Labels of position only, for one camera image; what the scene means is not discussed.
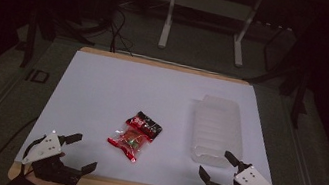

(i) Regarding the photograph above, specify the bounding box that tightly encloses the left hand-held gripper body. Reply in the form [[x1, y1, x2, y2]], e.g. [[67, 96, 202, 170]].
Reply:
[[18, 125, 89, 185]]

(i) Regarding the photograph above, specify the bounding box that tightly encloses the clear plastic storage box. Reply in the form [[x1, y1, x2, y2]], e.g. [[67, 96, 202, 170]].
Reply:
[[185, 93, 252, 172]]

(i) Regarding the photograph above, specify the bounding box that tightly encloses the red and black snack packet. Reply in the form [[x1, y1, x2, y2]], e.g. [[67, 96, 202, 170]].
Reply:
[[103, 106, 166, 167]]

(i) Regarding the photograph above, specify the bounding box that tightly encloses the person's left hand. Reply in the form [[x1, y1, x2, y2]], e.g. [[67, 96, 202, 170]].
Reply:
[[22, 146, 68, 185]]

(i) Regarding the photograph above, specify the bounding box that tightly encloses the white paper sheet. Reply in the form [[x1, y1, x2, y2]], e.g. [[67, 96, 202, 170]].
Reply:
[[14, 42, 296, 185]]

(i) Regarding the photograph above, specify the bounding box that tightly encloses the black stand leg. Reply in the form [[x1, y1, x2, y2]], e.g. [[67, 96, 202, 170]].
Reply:
[[18, 8, 42, 70], [287, 68, 314, 131]]

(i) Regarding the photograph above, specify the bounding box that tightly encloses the black tripod stand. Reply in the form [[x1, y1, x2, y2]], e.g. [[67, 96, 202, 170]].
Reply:
[[49, 0, 125, 51]]

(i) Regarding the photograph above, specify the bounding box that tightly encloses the white metal stand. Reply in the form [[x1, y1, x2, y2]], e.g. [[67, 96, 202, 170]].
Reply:
[[156, 0, 265, 70]]

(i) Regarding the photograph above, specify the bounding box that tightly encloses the black cable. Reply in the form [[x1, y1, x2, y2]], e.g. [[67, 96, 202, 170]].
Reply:
[[104, 7, 141, 57], [0, 109, 40, 185]]

